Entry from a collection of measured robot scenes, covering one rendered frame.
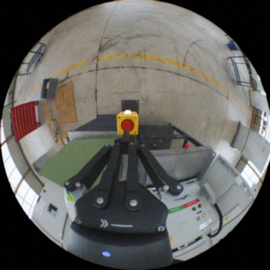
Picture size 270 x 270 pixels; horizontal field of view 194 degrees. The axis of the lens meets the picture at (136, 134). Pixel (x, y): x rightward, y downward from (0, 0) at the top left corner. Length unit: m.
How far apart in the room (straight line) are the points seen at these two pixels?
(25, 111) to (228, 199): 3.29
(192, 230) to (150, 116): 1.37
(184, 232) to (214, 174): 0.66
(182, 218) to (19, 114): 2.74
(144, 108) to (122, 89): 0.43
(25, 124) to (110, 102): 2.02
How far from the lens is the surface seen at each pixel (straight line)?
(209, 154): 0.79
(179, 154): 0.53
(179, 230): 0.67
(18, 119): 2.29
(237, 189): 1.02
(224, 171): 1.03
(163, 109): 1.29
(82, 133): 0.57
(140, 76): 1.25
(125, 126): 0.29
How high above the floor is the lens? 1.18
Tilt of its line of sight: 67 degrees down
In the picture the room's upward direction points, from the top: 171 degrees clockwise
